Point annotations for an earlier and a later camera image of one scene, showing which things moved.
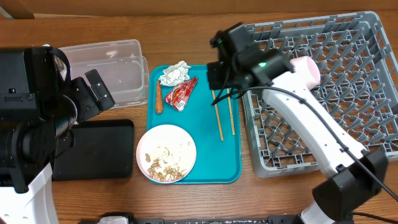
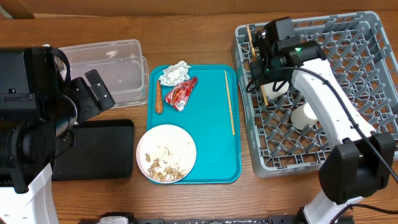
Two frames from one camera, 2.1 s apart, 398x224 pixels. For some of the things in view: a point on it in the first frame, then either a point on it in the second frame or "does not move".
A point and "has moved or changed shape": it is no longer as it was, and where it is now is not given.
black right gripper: x=217 y=83 → x=255 y=68
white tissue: x=175 y=74 does not move
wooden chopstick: x=216 y=109 has moved or changed shape
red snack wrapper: x=178 y=97 does not move
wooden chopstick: x=231 y=113 does not move
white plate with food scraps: x=166 y=154 does not move
